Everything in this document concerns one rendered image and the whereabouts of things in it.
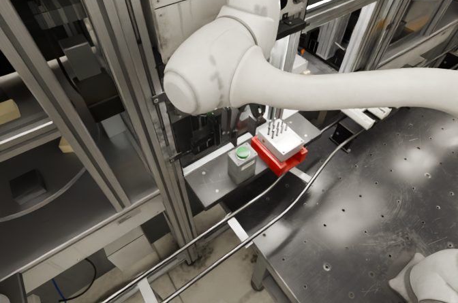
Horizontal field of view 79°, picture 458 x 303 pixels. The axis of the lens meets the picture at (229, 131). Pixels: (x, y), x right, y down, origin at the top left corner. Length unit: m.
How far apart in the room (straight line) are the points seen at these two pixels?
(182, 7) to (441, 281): 0.95
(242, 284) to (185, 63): 1.51
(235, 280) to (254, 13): 1.51
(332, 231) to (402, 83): 0.81
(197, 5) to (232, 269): 1.48
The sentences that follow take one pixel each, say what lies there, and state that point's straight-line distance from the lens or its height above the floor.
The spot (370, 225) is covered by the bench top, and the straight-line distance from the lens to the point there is 1.26.
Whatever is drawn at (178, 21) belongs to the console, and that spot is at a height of 1.46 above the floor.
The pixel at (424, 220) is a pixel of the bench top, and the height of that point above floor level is 0.68.
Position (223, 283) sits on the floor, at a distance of 1.77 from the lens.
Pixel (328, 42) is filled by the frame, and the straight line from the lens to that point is 1.44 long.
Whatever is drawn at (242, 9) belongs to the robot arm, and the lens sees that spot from 0.52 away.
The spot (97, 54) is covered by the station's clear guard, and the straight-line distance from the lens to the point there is 0.61.
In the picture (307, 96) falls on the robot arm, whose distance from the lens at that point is 0.42.
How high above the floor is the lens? 1.74
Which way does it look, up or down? 50 degrees down
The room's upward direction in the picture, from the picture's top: straight up
